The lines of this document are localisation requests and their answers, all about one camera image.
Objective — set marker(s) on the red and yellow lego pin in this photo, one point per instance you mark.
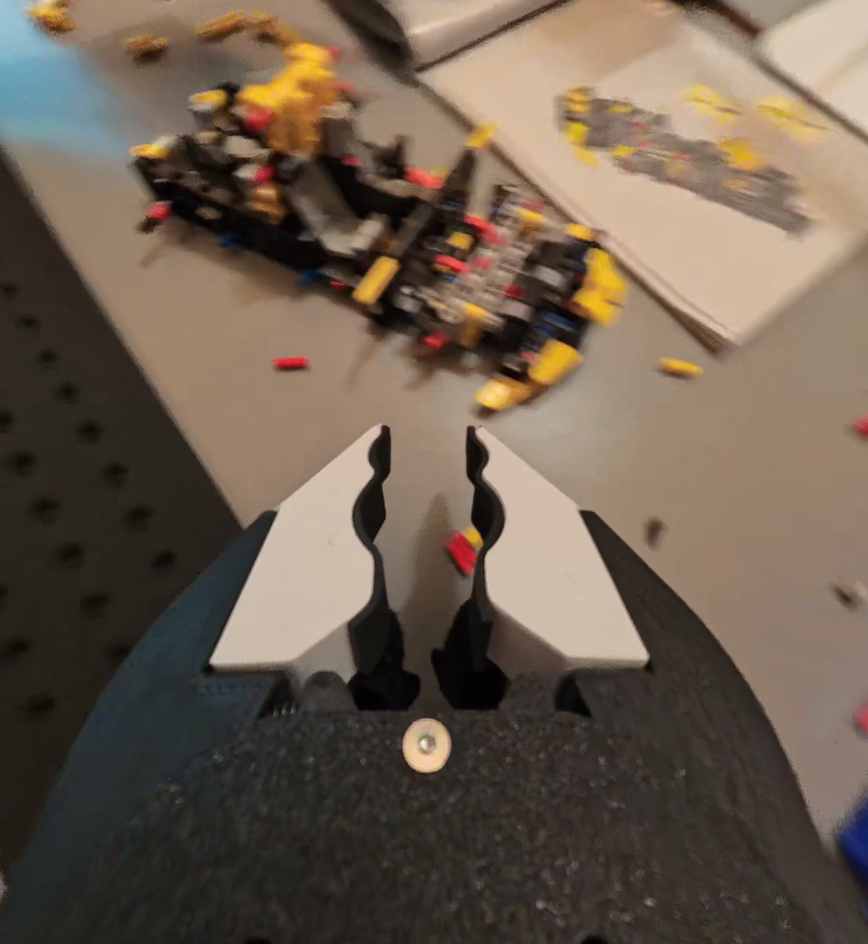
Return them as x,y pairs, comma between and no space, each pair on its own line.
462,553

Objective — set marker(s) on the pile of yellow lego pieces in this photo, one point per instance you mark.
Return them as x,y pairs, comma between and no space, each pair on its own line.
227,28

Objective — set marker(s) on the black lego pin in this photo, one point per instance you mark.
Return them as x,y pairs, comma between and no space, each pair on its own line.
655,534

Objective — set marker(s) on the black yellow lego car chassis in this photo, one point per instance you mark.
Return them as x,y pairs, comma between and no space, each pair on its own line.
375,236

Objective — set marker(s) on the lego instruction booklet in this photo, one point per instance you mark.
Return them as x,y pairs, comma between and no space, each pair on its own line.
699,243

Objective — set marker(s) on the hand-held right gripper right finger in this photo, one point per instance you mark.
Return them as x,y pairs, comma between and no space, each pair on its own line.
559,590

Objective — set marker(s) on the black perforated panel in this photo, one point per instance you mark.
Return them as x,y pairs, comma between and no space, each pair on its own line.
73,479

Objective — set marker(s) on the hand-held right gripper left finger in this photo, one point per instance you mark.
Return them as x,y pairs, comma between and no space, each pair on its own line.
294,590

